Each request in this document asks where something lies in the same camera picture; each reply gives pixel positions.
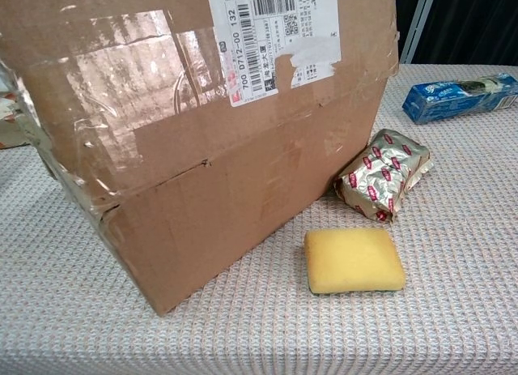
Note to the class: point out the brown cardboard box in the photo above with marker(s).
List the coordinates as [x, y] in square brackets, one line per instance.
[202, 188]

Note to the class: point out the gold foil snack packet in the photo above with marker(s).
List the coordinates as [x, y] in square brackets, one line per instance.
[376, 176]

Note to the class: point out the yellow sponge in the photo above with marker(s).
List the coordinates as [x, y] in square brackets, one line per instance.
[352, 259]

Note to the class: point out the blue cookie pack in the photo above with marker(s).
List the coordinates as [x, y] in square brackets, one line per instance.
[445, 101]

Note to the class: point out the beige waffle tablecloth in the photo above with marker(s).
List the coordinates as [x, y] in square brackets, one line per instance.
[445, 310]

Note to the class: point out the black pleated curtain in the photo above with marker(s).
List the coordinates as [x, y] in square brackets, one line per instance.
[406, 2]
[477, 22]

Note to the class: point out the orange biscuit box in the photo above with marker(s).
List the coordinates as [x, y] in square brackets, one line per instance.
[9, 107]

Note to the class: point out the white frame post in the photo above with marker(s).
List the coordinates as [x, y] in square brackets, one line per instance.
[419, 22]

